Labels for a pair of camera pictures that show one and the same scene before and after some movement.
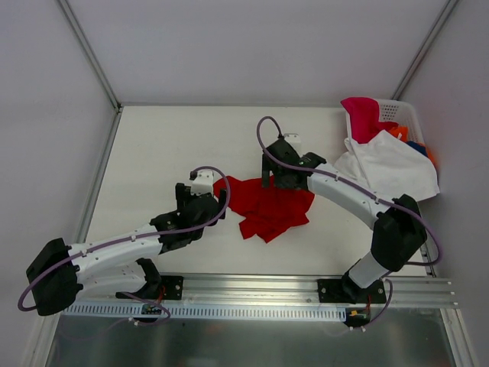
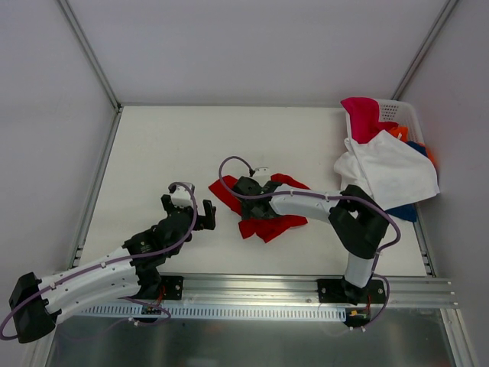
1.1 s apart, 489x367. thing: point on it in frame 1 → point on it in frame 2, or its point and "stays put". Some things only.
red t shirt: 265,211 stays put
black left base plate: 168,287 stays put
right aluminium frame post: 446,11 stays put
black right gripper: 276,176 → 249,196
